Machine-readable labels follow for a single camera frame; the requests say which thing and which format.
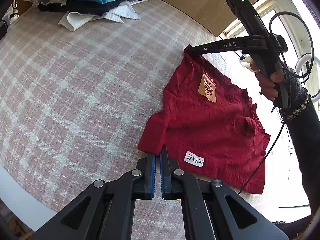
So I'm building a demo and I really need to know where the dark red shirt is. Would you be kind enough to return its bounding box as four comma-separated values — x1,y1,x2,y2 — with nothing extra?
138,51,270,194

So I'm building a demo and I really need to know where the black sleeved right forearm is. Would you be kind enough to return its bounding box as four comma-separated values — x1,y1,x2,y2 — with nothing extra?
280,68,319,215

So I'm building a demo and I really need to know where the person's right hand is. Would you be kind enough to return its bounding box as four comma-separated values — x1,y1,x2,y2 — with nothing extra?
241,56,284,101

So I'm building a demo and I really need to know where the pink plaid table cloth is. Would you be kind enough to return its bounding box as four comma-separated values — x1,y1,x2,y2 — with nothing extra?
1,0,215,230

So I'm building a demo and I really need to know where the black power adapter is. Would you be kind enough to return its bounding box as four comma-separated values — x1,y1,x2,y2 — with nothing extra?
0,20,8,40

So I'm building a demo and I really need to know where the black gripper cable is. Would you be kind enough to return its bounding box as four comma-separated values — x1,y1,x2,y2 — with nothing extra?
237,11,315,209

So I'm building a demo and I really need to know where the white ring light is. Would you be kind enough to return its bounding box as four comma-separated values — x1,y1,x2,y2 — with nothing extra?
295,53,319,103

